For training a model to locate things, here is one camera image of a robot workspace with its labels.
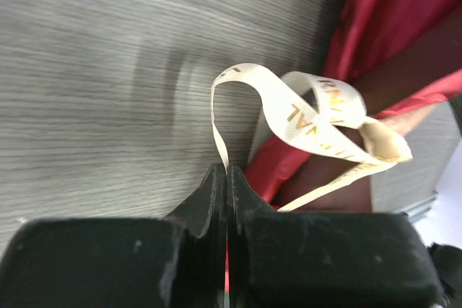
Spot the cream ribbon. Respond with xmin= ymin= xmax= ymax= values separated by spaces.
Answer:
xmin=210 ymin=63 xmax=412 ymax=212

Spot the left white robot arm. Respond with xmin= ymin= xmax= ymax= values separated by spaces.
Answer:
xmin=1 ymin=164 xmax=461 ymax=307

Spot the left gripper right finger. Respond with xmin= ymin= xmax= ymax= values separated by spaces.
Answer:
xmin=227 ymin=166 xmax=443 ymax=307

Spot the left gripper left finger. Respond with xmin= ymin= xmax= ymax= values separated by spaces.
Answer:
xmin=1 ymin=164 xmax=226 ymax=307

